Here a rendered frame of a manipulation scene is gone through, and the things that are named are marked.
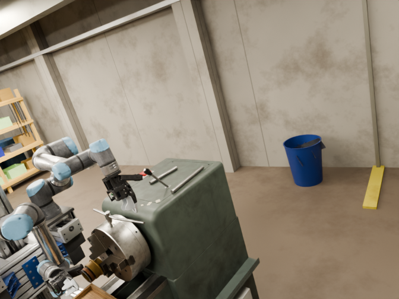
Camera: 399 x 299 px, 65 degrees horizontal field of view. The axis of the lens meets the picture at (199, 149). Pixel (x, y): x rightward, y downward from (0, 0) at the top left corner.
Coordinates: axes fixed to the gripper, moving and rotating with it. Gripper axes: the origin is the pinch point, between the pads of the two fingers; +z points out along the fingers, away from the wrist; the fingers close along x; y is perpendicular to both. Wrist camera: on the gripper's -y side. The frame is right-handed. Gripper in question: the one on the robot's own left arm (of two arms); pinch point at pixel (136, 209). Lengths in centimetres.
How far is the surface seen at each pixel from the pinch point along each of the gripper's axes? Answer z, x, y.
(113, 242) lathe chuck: 10.4, -13.1, 11.3
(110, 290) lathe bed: 38, -35, 16
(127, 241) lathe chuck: 13.2, -9.0, 6.6
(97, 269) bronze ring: 18.7, -19.5, 21.2
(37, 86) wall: -181, -588, -227
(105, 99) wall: -87, -400, -252
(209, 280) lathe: 63, -10, -26
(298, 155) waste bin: 77, -58, -240
